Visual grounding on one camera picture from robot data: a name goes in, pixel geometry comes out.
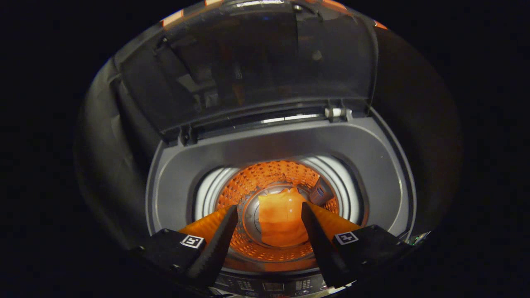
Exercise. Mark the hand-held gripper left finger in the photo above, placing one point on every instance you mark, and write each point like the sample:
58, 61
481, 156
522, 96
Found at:
213, 252

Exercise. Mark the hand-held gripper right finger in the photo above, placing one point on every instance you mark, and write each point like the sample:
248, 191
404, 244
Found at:
325, 252

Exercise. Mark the yellow polo shirt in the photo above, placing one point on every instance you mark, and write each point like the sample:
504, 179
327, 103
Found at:
281, 219

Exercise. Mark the dark grey washing machine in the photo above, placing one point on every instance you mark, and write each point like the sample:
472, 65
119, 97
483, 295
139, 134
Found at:
372, 165

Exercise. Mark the black backdrop cloth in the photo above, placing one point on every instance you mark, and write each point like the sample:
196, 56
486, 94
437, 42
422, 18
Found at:
414, 124

